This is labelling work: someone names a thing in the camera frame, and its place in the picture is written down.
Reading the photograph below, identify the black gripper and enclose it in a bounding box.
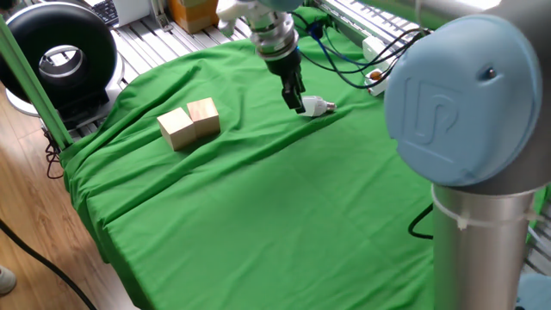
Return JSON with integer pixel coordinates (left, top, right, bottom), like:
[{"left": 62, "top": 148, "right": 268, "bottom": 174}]
[{"left": 263, "top": 47, "right": 307, "bottom": 115}]

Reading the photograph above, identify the white LED bulb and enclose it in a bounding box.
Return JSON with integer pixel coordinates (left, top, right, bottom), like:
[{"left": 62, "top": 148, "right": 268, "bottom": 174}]
[{"left": 300, "top": 95, "right": 337, "bottom": 118}]

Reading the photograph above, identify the white plug-in bulb holder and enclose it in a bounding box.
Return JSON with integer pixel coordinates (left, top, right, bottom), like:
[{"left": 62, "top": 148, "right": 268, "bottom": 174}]
[{"left": 364, "top": 68, "right": 391, "bottom": 97}]

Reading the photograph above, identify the white power strip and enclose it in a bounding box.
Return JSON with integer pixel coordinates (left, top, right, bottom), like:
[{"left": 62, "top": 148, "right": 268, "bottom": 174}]
[{"left": 362, "top": 35, "right": 399, "bottom": 72}]

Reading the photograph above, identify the reddish wooden cube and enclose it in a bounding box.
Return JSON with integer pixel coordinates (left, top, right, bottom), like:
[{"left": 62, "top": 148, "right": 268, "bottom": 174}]
[{"left": 186, "top": 96, "right": 221, "bottom": 138}]

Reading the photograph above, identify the pale wooden cube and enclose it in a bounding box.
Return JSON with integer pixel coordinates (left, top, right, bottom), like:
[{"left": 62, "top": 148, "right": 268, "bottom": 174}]
[{"left": 156, "top": 107, "right": 198, "bottom": 152}]

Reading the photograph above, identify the cardboard box yellow tape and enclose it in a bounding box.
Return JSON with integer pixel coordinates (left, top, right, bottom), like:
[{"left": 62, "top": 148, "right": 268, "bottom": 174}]
[{"left": 167, "top": 0, "right": 220, "bottom": 34}]

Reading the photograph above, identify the green cloth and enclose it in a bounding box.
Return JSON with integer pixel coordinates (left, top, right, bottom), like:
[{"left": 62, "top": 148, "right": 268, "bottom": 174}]
[{"left": 59, "top": 6, "right": 551, "bottom": 310}]

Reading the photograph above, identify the white box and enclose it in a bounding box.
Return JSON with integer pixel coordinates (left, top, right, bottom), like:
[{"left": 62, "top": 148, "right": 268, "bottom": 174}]
[{"left": 112, "top": 0, "right": 152, "bottom": 28}]

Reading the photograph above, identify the black keyboard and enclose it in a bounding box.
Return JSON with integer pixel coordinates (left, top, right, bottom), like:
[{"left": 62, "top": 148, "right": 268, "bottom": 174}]
[{"left": 90, "top": 0, "right": 120, "bottom": 28}]

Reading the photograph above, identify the white shoe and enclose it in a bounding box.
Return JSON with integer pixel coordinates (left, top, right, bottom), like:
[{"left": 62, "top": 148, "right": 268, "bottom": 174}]
[{"left": 0, "top": 265, "right": 17, "bottom": 296}]

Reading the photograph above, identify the dark blue cable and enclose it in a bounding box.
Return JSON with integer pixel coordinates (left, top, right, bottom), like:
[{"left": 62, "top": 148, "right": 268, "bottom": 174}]
[{"left": 307, "top": 23, "right": 380, "bottom": 78}]

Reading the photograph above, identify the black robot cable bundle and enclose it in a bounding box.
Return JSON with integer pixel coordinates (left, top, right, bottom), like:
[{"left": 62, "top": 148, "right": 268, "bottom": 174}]
[{"left": 290, "top": 10, "right": 431, "bottom": 90}]

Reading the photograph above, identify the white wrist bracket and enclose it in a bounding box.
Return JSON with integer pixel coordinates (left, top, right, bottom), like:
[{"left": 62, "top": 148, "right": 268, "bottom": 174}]
[{"left": 214, "top": 0, "right": 276, "bottom": 38}]

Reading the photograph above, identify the thin black wire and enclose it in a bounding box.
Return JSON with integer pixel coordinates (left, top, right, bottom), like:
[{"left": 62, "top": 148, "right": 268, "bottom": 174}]
[{"left": 44, "top": 128, "right": 65, "bottom": 180}]

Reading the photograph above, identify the green frame post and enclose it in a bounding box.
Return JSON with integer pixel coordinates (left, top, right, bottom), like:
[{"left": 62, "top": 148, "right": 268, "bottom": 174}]
[{"left": 0, "top": 15, "right": 74, "bottom": 152}]

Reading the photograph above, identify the black ring-shaped device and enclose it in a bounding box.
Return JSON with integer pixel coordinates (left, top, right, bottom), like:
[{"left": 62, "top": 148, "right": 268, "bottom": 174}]
[{"left": 0, "top": 1, "right": 127, "bottom": 130}]

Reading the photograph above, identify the thick black floor cable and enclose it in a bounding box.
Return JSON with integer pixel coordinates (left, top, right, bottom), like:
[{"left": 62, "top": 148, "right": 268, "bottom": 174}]
[{"left": 0, "top": 218, "right": 99, "bottom": 310}]

